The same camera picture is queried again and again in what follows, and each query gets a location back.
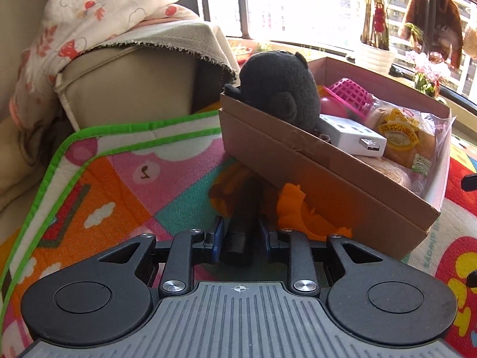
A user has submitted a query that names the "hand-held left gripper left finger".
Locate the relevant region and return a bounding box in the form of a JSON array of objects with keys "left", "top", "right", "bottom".
[{"left": 97, "top": 216, "right": 225, "bottom": 298}]

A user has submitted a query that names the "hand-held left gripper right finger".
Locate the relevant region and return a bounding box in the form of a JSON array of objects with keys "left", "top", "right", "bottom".
[{"left": 258, "top": 216, "right": 384, "bottom": 298}]

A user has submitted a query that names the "orange felt toy black handle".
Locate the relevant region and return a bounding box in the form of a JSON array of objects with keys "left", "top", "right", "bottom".
[{"left": 208, "top": 162, "right": 353, "bottom": 267}]

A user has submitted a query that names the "yellow label bread packet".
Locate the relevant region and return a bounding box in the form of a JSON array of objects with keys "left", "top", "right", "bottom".
[{"left": 363, "top": 99, "right": 453, "bottom": 198}]

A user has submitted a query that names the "brown cardboard box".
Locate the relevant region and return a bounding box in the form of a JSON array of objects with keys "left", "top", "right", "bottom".
[{"left": 218, "top": 56, "right": 453, "bottom": 262}]

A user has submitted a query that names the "white power adapter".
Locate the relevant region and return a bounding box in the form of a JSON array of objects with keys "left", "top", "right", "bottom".
[{"left": 318, "top": 114, "right": 388, "bottom": 157}]

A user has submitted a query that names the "black plush toy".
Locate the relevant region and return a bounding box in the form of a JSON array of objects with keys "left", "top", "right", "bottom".
[{"left": 224, "top": 50, "right": 322, "bottom": 132}]

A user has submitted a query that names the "round bun packet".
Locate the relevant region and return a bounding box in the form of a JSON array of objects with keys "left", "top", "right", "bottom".
[{"left": 369, "top": 157, "right": 414, "bottom": 195}]

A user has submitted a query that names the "pink flowering plant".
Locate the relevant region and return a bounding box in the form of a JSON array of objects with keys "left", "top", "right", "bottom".
[{"left": 404, "top": 50, "right": 453, "bottom": 98}]

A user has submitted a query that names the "colourful green-edged play mat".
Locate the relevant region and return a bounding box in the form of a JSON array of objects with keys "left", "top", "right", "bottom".
[{"left": 0, "top": 110, "right": 477, "bottom": 358}]

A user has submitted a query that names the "pink plastic toy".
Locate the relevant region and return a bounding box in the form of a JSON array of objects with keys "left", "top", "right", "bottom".
[{"left": 318, "top": 95, "right": 353, "bottom": 118}]

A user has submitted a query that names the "pink mesh basket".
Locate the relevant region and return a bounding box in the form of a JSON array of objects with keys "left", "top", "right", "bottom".
[{"left": 324, "top": 78, "right": 375, "bottom": 114}]

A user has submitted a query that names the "potted palm plant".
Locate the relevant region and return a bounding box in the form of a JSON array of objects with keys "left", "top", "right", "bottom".
[{"left": 350, "top": 0, "right": 397, "bottom": 75}]

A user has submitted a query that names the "brown fur coat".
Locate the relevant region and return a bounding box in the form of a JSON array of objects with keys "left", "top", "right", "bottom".
[{"left": 398, "top": 0, "right": 464, "bottom": 70}]

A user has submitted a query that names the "beige sofa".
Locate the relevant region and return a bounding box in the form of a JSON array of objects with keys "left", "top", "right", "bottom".
[{"left": 0, "top": 0, "right": 232, "bottom": 213}]

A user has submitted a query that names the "small windowsill planter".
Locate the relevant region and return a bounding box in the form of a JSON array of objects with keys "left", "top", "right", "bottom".
[{"left": 227, "top": 41, "right": 272, "bottom": 64}]

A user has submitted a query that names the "beige frayed-edge cloth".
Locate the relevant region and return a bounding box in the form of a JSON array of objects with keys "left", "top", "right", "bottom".
[{"left": 82, "top": 20, "right": 242, "bottom": 84}]

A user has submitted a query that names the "floral white quilt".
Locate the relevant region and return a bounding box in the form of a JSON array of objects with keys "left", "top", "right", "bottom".
[{"left": 9, "top": 0, "right": 198, "bottom": 131}]

